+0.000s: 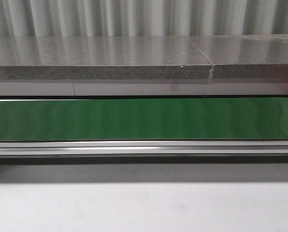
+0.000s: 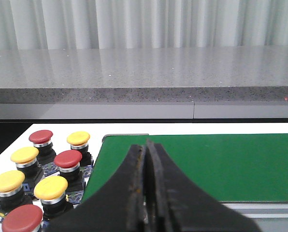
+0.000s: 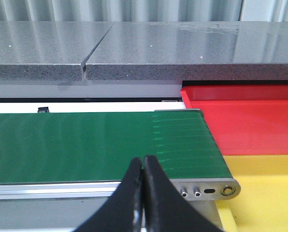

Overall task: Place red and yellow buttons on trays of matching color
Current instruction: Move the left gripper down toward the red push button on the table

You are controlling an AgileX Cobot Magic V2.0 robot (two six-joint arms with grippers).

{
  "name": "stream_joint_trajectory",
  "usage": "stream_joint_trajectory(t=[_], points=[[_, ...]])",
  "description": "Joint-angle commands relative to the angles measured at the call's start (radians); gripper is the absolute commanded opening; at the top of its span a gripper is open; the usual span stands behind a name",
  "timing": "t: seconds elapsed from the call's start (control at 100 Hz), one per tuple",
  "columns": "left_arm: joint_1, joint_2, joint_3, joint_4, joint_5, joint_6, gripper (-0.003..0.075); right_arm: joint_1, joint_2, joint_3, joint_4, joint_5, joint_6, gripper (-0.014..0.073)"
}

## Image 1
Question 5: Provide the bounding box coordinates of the grey stone counter slab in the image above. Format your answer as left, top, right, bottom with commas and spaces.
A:
0, 36, 211, 80

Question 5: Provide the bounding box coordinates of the green conveyor belt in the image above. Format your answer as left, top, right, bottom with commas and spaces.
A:
0, 97, 288, 141

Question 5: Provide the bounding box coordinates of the grey stone slab right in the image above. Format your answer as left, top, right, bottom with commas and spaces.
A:
189, 35, 288, 81

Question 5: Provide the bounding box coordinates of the white pleated curtain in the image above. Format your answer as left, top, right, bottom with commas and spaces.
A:
0, 0, 288, 37

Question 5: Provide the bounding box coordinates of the aluminium conveyor side rail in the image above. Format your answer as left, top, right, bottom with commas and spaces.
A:
0, 140, 288, 158

